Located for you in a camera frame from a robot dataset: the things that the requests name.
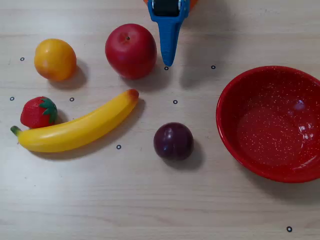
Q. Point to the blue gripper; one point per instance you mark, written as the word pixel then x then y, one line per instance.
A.
pixel 168 25

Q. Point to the dark purple plum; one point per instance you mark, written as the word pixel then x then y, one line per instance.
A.
pixel 173 141

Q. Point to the red speckled enamel bowl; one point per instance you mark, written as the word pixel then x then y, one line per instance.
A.
pixel 267 130

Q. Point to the red toy apple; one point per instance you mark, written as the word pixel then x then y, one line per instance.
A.
pixel 131 52

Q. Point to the yellow orange toy peach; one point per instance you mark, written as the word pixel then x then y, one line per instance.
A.
pixel 55 60

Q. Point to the yellow toy banana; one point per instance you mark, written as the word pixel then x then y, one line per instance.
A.
pixel 75 131

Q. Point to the red toy strawberry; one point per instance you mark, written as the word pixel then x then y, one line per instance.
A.
pixel 33 113

